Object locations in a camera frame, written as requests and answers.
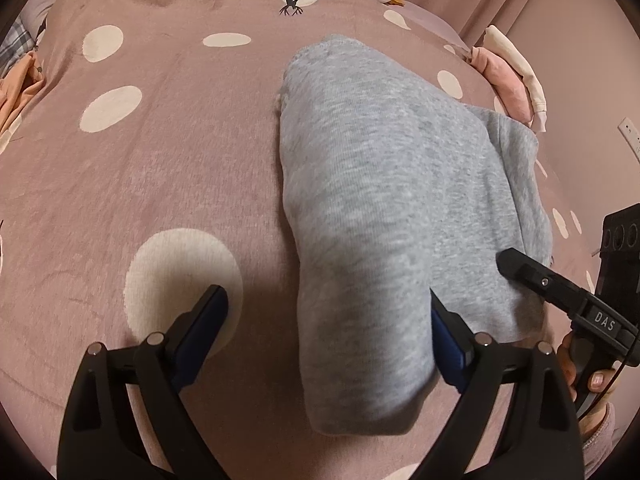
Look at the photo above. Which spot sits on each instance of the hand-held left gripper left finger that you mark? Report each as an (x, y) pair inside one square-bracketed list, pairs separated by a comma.
[(200, 332)]

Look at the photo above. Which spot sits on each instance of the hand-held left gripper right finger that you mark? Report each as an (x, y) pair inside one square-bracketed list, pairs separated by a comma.
[(447, 347)]

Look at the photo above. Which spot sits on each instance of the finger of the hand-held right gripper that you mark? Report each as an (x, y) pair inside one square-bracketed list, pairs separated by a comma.
[(530, 272)]

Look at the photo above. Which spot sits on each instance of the grey sweatshirt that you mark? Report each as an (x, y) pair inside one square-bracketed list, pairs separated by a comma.
[(380, 185)]

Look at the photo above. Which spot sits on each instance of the person's right forearm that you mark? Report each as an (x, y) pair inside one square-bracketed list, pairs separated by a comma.
[(597, 440)]

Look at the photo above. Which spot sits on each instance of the person's right hand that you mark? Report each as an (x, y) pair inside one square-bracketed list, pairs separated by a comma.
[(599, 382)]

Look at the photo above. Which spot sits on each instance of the pink polka dot blanket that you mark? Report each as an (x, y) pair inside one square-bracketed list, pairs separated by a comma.
[(150, 185)]

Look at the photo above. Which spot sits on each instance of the pink folded garment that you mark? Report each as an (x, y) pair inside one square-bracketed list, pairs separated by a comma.
[(505, 80)]

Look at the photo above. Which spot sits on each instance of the white folded garment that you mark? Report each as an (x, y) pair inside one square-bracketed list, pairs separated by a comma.
[(515, 60)]

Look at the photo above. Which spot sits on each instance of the lavender bed sheet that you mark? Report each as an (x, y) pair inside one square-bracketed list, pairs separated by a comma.
[(430, 22)]

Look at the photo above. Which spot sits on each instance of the orange garment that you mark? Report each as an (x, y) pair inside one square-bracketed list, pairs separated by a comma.
[(20, 90)]

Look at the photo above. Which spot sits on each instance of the plaid bedding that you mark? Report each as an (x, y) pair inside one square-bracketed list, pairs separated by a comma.
[(12, 40)]

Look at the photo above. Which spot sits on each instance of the lavender pillow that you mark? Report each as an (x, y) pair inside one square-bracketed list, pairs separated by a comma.
[(42, 10)]

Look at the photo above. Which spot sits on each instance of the white wall socket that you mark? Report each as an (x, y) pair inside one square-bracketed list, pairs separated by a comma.
[(630, 132)]

